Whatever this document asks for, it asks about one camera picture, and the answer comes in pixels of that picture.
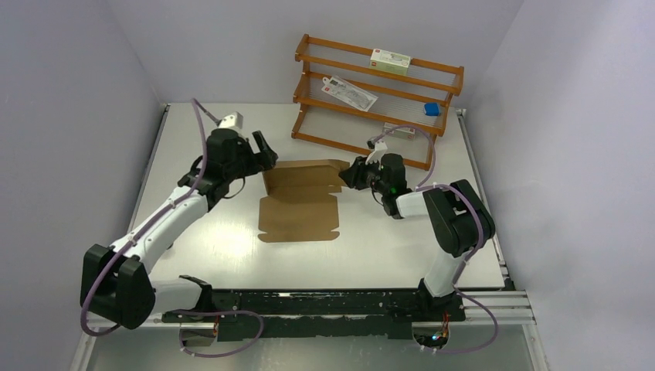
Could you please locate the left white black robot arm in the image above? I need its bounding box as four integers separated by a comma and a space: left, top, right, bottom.
80, 128, 278, 336

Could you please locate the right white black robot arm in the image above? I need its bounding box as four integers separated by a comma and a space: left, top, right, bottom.
338, 154, 496, 320

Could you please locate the green white box shelf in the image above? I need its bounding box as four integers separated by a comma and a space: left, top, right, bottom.
382, 122, 416, 140
369, 49, 412, 76

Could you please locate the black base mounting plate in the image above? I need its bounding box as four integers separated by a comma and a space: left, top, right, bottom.
161, 284, 466, 342

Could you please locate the aluminium frame rail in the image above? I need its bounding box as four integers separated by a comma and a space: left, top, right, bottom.
87, 288, 549, 370

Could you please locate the orange wooden shelf rack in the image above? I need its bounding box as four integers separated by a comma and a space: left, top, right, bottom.
291, 34, 464, 154

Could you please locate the green white box top shelf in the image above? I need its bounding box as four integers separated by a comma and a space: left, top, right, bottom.
369, 49, 412, 76

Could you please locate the small blue object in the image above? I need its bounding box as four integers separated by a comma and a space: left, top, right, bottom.
423, 102, 442, 117

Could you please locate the clear plastic packet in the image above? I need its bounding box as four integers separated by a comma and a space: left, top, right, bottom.
321, 76, 378, 112

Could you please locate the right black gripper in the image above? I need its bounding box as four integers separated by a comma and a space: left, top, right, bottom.
338, 154, 389, 196

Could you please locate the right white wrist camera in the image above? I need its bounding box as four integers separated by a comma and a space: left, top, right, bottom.
365, 137, 388, 165

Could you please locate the green white box bottom shelf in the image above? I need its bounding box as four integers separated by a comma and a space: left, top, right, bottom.
382, 122, 416, 140

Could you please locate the brown cardboard box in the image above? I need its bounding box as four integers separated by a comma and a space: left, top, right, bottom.
258, 159, 349, 243

